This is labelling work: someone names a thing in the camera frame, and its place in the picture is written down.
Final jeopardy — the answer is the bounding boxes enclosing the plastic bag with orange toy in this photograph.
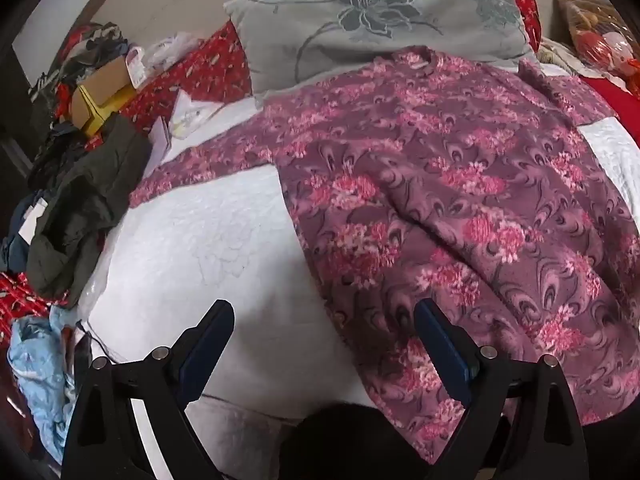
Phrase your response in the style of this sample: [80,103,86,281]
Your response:
[557,0,640,96]

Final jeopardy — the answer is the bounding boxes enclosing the brown cardboard box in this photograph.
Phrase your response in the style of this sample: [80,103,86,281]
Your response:
[71,55,138,128]

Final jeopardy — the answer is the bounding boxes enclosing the white plastic bag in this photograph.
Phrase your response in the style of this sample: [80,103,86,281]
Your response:
[142,32,201,68]

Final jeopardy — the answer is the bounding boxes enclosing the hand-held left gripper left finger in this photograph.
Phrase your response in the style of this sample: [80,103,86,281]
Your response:
[60,299,236,480]

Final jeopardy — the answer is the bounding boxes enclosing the white quilted bedspread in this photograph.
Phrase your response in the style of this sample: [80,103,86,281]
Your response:
[75,60,640,480]

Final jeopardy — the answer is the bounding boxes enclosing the light blue cloth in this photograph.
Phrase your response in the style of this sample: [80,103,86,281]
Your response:
[7,305,81,453]

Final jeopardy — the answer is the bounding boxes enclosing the olive green garment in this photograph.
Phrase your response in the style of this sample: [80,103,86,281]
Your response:
[26,116,153,306]

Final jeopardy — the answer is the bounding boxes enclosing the yellow flat box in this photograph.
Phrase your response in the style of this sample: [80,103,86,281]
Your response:
[75,85,136,138]

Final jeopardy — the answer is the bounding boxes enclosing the plain red cloth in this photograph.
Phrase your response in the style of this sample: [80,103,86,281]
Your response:
[580,75,640,122]

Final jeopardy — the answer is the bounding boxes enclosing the pile of mixed clothes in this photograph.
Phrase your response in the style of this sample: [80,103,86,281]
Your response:
[30,22,146,106]

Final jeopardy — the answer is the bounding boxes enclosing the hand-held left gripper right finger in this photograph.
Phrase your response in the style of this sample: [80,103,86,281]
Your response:
[413,298,591,480]

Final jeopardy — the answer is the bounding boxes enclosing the pink floral fleece top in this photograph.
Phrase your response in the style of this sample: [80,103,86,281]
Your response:
[129,46,640,463]

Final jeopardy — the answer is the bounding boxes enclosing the red floral bed sheet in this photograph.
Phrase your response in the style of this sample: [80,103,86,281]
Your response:
[0,0,543,326]

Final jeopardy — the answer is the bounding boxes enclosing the grey floral pillow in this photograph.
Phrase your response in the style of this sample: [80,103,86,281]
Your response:
[223,0,538,108]

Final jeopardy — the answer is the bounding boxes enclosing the clear plastic packet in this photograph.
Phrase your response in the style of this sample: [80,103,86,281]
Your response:
[170,91,223,138]

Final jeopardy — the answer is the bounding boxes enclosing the dark blue clothes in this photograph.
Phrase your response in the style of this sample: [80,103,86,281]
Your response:
[0,125,76,273]

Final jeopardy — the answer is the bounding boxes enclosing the folded white paper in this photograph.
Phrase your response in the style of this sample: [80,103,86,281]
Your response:
[150,117,174,162]

